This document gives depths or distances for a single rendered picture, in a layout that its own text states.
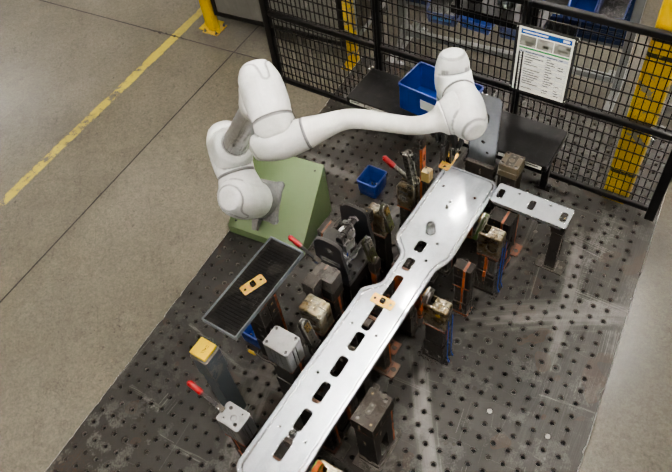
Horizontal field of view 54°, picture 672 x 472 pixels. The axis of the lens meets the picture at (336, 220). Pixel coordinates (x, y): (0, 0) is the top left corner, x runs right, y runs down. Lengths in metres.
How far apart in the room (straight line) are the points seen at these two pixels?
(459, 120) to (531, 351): 1.00
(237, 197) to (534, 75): 1.21
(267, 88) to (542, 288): 1.31
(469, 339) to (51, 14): 4.61
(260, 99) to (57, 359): 2.11
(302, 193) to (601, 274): 1.21
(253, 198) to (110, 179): 1.95
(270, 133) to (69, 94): 3.27
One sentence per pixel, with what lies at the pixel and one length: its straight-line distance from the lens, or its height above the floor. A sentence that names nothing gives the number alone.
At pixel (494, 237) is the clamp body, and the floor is 1.04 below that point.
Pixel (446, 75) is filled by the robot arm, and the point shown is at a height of 1.66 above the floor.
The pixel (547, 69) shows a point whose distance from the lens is 2.63.
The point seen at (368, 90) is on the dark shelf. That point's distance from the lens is 2.93.
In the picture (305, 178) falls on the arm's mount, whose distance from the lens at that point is 2.72.
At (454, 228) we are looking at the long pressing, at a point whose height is 1.00.
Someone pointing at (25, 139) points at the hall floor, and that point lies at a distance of 4.98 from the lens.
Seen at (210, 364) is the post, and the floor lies 1.12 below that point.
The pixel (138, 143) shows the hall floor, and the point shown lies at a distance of 4.56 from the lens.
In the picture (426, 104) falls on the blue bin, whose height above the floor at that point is 1.11.
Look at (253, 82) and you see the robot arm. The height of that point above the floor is 1.64.
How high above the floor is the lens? 2.92
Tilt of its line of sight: 51 degrees down
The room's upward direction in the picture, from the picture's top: 10 degrees counter-clockwise
